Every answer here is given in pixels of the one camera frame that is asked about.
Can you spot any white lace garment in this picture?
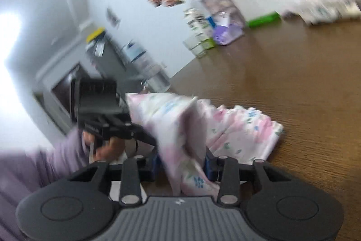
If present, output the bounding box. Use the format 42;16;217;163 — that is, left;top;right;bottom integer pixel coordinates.
293;0;351;25

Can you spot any wall sticker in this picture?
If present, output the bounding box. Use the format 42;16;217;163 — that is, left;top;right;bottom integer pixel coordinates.
106;7;120;27

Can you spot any pink floral garment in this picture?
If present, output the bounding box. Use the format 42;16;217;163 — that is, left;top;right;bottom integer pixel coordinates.
125;92;284;197

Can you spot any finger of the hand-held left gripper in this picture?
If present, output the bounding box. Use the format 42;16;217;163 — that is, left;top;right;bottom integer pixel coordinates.
113;124;157;147
109;109;134;127

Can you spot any person's left hand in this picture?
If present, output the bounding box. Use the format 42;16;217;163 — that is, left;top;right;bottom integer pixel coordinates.
83;131;125;161

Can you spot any green box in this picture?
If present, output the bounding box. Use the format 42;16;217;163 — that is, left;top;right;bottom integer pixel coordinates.
246;12;281;29

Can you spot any milk carton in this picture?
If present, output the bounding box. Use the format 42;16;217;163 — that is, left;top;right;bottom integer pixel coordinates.
184;7;216;49

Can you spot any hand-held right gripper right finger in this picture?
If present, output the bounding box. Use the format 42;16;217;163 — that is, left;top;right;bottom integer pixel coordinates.
204;149;291;207

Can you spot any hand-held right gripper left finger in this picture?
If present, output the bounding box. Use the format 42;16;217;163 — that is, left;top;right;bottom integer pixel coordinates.
69;151;161;207

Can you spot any purple tissue pack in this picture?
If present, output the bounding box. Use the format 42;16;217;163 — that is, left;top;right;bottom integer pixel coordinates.
211;12;245;46

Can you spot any cream floral folded garment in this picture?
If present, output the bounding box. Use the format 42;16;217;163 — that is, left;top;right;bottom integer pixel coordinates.
310;2;361;26

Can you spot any water dispenser jug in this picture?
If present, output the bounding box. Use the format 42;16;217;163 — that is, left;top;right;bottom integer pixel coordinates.
121;41;171;92

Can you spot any clear glass cup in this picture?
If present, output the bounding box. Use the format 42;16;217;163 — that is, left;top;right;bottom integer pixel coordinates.
183;33;208;59

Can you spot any yellow lidded container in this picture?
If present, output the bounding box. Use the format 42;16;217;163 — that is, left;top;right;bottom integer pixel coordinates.
86;28;106;43

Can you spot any grey cabinet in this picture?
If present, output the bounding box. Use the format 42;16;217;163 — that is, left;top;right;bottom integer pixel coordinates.
86;35;128;84

